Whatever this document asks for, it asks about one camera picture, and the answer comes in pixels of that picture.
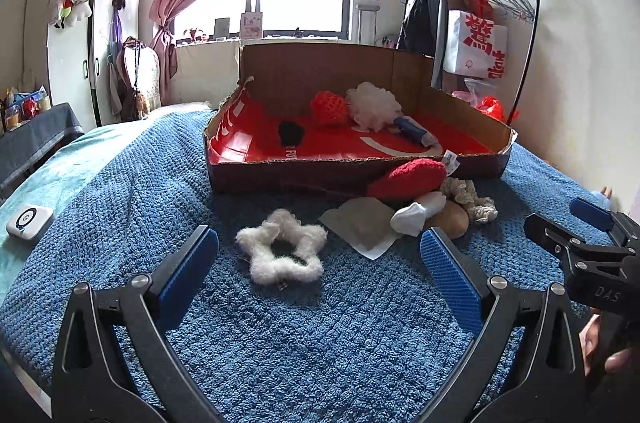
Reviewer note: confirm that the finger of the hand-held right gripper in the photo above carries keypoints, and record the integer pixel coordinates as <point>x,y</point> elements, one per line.
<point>592,214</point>
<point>555,235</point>

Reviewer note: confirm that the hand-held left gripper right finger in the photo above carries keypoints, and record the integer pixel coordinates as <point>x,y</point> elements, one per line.
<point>450,283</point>

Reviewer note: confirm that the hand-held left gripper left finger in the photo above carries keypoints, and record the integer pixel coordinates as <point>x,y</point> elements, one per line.
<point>187,283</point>

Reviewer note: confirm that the white fluffy star scrunchie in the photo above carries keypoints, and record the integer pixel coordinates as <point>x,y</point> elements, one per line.
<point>260,263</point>

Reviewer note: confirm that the white sock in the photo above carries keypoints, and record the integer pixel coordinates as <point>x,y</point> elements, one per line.
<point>412,215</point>

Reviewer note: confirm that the cream crochet scrunchie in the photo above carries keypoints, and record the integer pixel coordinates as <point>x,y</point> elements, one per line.
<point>472,198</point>

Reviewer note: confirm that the white gauze sheet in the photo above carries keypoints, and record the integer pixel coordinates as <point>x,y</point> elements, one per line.
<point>360,223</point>

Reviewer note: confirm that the red fuzzy sock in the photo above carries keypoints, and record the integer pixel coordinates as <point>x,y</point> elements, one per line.
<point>407,178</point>

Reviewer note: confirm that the blue roll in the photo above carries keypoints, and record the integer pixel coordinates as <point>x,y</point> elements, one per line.
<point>412,130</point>

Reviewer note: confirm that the black fuzzy cloth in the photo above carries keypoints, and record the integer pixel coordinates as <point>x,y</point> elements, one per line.
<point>291,133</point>

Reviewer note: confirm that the white mesh bath pouf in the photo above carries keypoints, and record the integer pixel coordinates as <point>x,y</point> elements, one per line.
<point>375,105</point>

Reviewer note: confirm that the red foam mesh net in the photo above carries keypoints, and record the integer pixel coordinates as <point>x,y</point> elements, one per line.
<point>329,109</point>

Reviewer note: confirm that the brown cardboard box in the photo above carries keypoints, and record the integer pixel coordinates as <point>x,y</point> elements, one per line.
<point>310,68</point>

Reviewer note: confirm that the shoulder bag with plush charm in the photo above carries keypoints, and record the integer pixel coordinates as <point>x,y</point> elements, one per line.
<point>135,93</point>

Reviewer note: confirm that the light blue soft toy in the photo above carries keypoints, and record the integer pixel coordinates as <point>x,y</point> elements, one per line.
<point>602,198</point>

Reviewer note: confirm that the person's right hand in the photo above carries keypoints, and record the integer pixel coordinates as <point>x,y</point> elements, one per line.
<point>592,348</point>

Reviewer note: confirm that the blue textured blanket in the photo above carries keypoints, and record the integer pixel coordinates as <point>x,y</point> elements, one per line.
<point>300,353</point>

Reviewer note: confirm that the red plastic bag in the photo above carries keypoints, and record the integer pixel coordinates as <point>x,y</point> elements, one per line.
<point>492,108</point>

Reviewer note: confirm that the teal bed sheet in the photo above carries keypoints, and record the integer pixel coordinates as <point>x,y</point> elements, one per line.
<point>60,183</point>

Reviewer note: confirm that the white pocket device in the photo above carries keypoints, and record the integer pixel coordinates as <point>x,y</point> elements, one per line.
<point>29,223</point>

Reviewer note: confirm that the table with dark cloth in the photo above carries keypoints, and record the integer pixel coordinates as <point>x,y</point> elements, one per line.
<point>35,143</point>

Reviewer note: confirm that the white paper bag red print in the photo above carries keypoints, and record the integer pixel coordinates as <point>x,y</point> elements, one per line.
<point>475,43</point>

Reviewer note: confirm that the black clothes rack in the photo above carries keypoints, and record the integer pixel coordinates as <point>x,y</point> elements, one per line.
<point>536,13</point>

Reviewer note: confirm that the chair with white cover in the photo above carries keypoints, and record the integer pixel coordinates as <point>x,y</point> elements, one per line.
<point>150,73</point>

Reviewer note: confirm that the clutter of table items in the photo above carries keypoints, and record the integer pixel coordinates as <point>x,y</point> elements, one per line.
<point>25,105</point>

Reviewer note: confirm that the white wardrobe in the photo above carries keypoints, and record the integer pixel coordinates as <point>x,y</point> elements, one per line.
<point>65,68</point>

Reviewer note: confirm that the small windowsill plant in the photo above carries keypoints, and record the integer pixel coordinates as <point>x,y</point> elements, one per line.
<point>195,35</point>

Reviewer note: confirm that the dark hanging coat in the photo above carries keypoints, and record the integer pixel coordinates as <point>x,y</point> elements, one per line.
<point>417,23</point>

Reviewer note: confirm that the floral greeting card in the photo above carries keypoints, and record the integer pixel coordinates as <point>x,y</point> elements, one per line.
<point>251,25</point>

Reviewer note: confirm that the white metal stand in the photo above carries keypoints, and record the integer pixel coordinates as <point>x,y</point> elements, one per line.
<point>369,23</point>

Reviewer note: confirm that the hanging fairy plush doll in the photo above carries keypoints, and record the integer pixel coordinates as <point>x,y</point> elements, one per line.
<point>70,8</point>

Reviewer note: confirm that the grey picture frame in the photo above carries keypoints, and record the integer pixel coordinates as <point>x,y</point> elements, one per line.
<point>221,28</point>

